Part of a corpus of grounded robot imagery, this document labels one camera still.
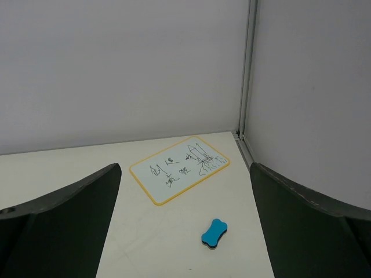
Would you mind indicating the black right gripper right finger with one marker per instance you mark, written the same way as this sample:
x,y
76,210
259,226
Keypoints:
x,y
307,233

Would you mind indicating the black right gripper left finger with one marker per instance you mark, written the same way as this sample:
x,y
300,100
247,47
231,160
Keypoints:
x,y
62,233

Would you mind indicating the blue bone-shaped eraser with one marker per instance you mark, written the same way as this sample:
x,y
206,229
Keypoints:
x,y
214,233

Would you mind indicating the yellow-framed small whiteboard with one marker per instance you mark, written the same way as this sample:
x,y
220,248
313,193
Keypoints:
x,y
176,169

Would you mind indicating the right aluminium table rail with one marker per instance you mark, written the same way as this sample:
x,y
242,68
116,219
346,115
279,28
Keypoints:
x,y
244,150

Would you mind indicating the right aluminium corner post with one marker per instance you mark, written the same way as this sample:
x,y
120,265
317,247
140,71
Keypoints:
x,y
247,67

